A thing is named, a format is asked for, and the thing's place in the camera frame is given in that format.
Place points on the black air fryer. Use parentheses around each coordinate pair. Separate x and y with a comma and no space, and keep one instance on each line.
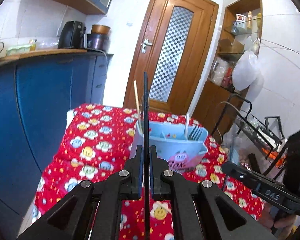
(71,35)

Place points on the yellow bottle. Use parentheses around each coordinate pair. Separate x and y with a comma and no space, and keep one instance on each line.
(258,21)

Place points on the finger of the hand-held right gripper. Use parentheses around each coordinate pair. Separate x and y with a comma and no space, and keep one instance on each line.
(255,183)

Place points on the blue base cabinet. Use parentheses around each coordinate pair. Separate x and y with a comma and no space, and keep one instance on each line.
(52,100)

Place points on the black chopstick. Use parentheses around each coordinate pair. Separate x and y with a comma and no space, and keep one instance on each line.
(146,130)

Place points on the green lidded container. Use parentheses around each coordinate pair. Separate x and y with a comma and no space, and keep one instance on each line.
(18,50)

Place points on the orange jar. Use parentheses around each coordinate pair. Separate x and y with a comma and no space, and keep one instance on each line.
(32,45)

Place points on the metal fork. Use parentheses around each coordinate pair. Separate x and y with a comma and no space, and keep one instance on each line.
(195,133)

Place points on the white chopstick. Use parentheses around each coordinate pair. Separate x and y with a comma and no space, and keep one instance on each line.
(187,126)

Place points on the light blue utensil box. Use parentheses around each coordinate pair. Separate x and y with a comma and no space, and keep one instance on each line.
(170,150)

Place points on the wooden wall shelf niche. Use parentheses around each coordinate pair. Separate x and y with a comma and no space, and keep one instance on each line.
(215,105)

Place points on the person's right hand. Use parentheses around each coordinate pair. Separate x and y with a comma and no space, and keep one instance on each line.
(281,223)

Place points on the wooden countertop board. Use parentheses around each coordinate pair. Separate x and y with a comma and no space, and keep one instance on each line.
(45,53)

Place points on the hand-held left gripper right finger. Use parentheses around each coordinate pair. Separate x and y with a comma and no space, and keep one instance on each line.
(152,177)

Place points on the white hanging plastic bag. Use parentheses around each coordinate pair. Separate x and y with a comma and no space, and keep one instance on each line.
(246,72)

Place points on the red floral tablecloth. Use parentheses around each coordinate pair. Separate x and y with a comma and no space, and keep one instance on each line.
(90,140)

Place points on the wooden door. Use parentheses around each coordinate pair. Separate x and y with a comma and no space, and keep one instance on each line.
(145,80)

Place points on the cardboard box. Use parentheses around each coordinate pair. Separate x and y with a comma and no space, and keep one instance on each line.
(230,46)

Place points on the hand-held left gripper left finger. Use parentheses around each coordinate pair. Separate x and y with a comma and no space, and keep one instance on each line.
(140,177)

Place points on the white jar red label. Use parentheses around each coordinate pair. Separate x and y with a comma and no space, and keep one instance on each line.
(241,18)

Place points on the brown pot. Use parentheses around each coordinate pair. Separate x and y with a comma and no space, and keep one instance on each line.
(101,29)

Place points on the long wooden chopstick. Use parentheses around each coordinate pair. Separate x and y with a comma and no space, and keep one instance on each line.
(137,100)

